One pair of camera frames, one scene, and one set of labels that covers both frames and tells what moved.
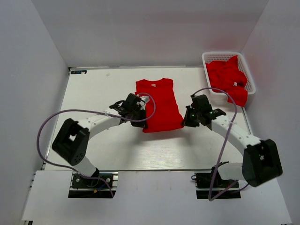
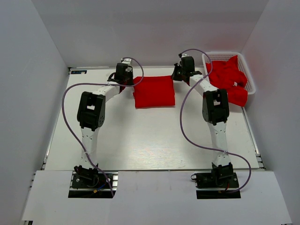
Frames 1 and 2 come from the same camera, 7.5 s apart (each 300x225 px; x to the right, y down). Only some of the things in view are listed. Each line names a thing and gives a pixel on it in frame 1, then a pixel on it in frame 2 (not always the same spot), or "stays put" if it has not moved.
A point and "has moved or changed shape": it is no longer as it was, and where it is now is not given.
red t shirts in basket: [225, 75] stays put
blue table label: [78, 71] stays put
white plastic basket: [207, 56] stays put
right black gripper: [187, 121] to [175, 76]
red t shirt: [168, 116] has moved or changed shape
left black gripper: [141, 124] to [131, 81]
